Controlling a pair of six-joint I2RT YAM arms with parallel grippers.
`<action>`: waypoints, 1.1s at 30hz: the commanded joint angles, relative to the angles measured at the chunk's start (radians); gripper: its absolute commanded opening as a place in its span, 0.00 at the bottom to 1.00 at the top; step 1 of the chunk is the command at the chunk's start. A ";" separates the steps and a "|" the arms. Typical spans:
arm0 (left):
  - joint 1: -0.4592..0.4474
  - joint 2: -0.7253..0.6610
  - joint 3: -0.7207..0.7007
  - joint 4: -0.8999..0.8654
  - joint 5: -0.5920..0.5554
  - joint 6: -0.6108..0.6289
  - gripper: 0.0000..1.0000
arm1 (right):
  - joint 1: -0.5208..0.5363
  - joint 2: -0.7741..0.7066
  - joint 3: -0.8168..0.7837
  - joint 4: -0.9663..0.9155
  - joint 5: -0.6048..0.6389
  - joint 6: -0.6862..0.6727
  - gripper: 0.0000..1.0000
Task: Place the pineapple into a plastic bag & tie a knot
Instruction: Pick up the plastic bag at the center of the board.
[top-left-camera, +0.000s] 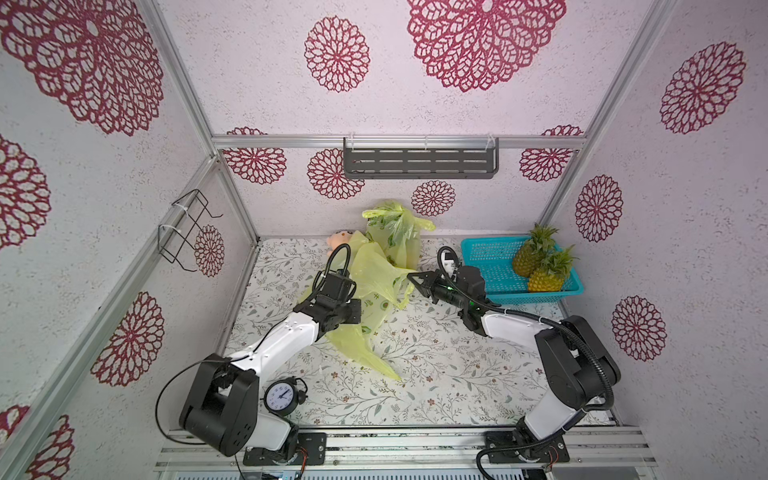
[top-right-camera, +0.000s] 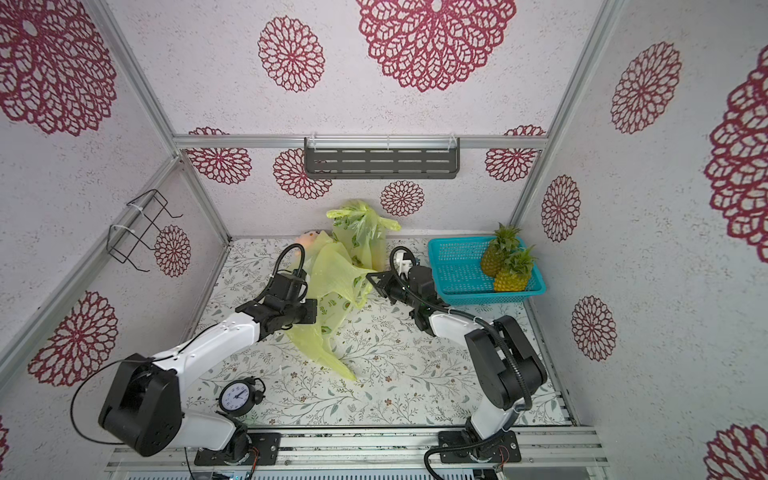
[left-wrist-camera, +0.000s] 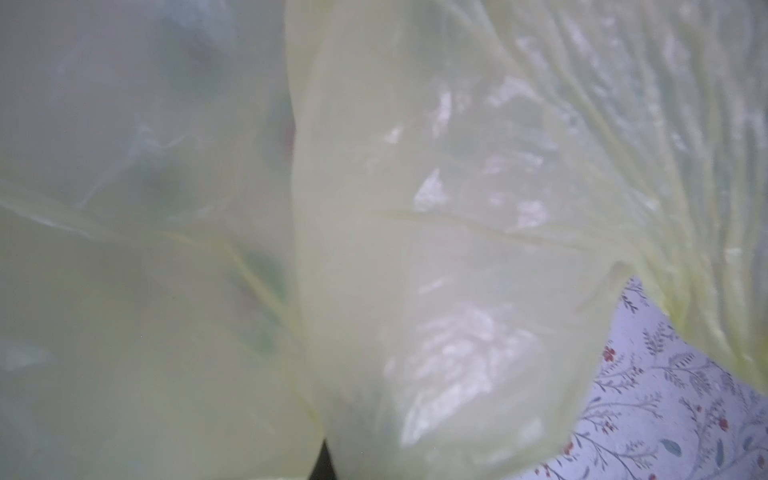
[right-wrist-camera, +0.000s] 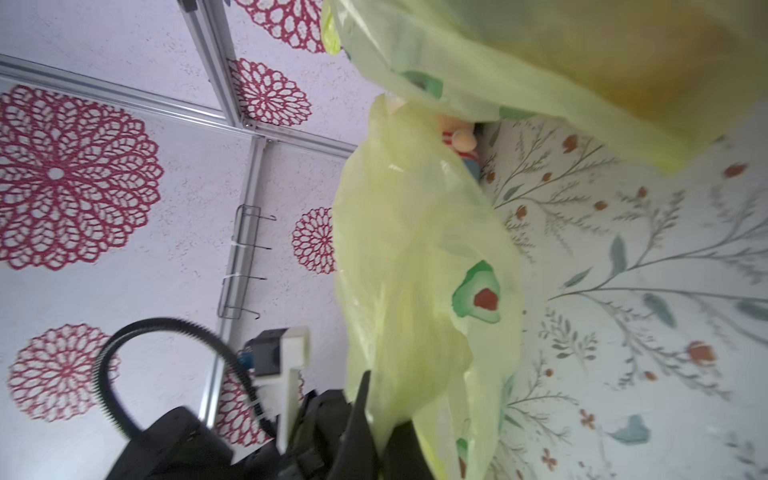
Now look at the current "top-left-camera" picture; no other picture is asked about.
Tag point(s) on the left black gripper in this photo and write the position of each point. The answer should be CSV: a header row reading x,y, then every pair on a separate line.
x,y
356,309

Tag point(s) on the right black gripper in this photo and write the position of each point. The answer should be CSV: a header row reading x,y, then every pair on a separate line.
x,y
440,289

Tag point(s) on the plain green plastic bag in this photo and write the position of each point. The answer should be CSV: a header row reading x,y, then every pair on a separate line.
x,y
382,289

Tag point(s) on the avocado print green plastic bag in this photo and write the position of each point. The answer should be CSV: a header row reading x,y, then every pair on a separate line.
x,y
398,232

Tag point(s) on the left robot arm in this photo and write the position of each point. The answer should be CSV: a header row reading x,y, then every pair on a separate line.
x,y
222,408

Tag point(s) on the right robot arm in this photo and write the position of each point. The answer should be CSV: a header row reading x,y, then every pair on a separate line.
x,y
580,374

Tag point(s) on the plush doll toy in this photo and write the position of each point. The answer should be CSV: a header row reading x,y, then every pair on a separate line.
x,y
337,239

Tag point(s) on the black alarm clock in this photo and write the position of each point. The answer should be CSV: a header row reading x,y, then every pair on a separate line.
x,y
284,396

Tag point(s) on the grey wall shelf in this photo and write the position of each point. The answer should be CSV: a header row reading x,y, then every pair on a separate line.
x,y
419,163

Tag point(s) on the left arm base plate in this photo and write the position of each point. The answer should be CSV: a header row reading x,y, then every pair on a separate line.
x,y
304,448

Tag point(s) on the black wire wall rack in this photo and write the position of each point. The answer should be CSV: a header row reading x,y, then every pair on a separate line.
x,y
192,242

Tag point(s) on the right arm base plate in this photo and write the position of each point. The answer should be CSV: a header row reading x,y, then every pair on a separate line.
x,y
512,446

